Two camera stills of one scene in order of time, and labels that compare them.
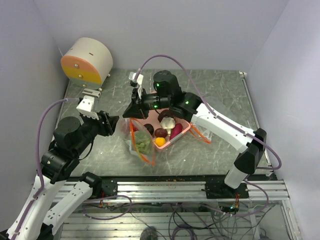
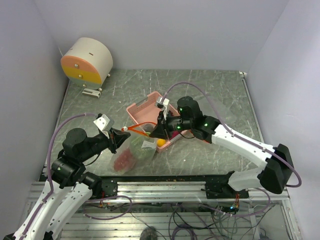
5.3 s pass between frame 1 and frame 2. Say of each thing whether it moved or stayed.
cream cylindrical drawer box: stayed
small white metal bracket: stayed
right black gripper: moved
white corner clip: stayed
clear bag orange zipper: moved
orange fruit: stayed
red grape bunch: moved
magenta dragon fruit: stayed
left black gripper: moved
